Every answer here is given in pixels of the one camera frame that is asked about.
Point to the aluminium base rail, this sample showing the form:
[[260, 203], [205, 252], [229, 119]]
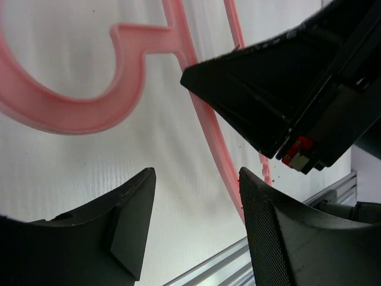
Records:
[[232, 266]]

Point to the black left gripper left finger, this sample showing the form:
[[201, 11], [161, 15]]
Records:
[[102, 242]]

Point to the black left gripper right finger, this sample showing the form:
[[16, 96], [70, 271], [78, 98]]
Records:
[[292, 243]]

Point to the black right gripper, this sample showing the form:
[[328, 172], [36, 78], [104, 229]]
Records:
[[306, 95]]

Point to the pink thick hanger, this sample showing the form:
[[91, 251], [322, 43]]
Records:
[[27, 101]]

